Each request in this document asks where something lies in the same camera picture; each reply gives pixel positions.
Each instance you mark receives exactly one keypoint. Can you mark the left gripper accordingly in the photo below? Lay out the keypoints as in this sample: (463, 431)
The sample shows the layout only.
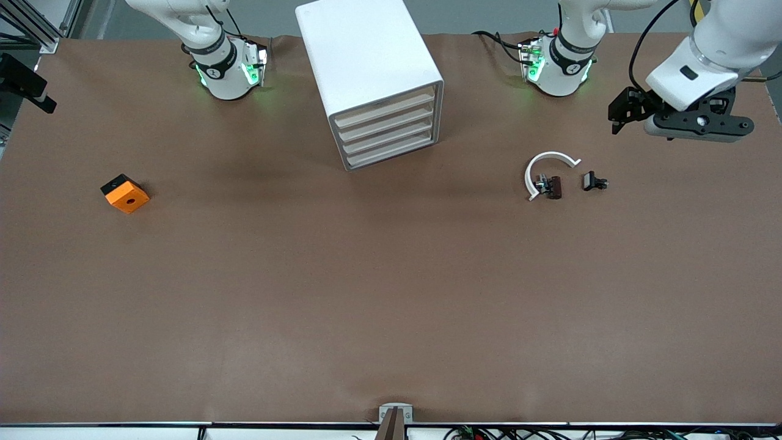
(637, 102)

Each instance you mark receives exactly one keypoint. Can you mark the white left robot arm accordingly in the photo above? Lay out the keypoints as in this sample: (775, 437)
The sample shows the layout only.
(568, 67)

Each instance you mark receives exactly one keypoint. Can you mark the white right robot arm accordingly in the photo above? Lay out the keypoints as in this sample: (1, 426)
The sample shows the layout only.
(223, 73)

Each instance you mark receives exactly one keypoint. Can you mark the small black clip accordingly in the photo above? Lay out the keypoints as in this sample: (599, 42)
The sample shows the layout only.
(591, 181)

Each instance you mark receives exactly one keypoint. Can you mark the small brown component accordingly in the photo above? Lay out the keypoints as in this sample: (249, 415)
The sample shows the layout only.
(555, 187)

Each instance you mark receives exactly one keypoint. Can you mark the orange and black block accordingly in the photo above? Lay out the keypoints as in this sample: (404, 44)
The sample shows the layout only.
(127, 197)

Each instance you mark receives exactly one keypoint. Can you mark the aluminium frame post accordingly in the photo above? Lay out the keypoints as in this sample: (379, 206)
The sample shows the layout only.
(46, 44)

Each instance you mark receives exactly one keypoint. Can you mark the white table edge rail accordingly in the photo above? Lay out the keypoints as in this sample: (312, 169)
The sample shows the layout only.
(122, 432)

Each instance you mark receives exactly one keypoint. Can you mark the grey metal bracket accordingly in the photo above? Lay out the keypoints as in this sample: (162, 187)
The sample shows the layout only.
(386, 415)

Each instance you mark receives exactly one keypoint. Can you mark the front edge camera mount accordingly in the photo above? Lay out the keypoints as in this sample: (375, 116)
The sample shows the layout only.
(392, 429)

